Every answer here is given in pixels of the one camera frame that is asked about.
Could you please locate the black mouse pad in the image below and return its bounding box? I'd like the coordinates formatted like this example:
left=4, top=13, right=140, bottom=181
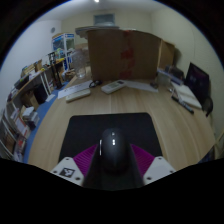
left=58, top=112, right=164, bottom=164

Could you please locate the clear plastic jar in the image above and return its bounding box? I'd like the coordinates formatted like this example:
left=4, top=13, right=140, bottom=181
left=71, top=49, right=89, bottom=79

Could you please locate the large brown cardboard box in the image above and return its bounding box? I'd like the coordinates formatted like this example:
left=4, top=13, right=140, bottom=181
left=86, top=29, right=163, bottom=82

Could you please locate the blue book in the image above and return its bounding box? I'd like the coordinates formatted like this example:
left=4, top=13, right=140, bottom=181
left=158, top=68, right=184, bottom=83

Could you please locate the shelf unit with books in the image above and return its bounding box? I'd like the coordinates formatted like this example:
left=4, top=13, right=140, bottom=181
left=0, top=59, right=66, bottom=163

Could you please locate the black office chair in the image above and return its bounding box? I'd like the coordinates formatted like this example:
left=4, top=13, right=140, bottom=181
left=184, top=62, right=214, bottom=118

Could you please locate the glass-door display fridge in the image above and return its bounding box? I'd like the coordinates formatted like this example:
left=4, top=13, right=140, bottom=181
left=51, top=32, right=76, bottom=71

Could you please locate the black computer mouse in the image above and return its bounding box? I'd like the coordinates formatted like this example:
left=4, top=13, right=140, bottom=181
left=99, top=127, right=129, bottom=174

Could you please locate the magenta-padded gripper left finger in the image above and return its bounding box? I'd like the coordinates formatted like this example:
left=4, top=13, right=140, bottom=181
left=51, top=143, right=103, bottom=190

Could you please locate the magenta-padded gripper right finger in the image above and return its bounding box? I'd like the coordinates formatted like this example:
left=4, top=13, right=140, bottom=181
left=128, top=143, right=177, bottom=190

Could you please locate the small clear plastic container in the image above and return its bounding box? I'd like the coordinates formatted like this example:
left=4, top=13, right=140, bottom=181
left=156, top=72, right=172, bottom=86

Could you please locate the grey door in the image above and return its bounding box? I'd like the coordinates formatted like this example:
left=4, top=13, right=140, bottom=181
left=93, top=13, right=116, bottom=26

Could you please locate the white book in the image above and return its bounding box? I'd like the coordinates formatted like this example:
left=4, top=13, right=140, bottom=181
left=173, top=83, right=203, bottom=110

